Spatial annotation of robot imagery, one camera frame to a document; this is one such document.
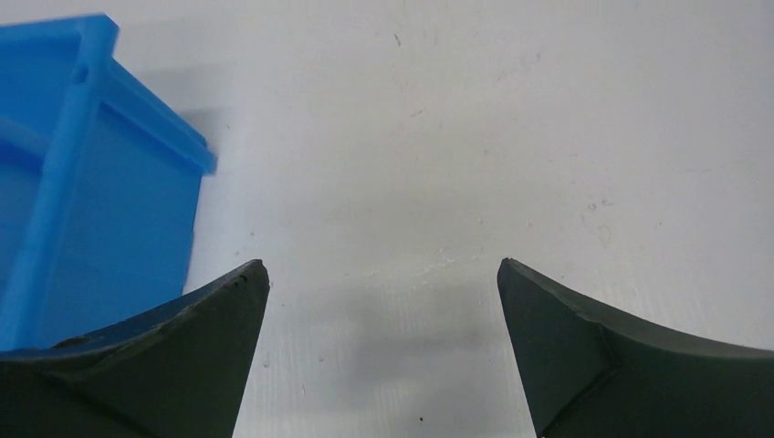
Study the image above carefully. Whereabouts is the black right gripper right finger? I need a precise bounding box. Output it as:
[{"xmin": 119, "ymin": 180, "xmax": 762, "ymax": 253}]
[{"xmin": 497, "ymin": 258, "xmax": 773, "ymax": 437}]

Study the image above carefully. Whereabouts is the blue plastic bin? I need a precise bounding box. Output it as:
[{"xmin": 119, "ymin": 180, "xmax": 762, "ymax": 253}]
[{"xmin": 1, "ymin": 14, "xmax": 216, "ymax": 350}]

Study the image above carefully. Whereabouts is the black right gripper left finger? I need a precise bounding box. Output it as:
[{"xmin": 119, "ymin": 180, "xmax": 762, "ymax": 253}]
[{"xmin": 1, "ymin": 259, "xmax": 270, "ymax": 437}]

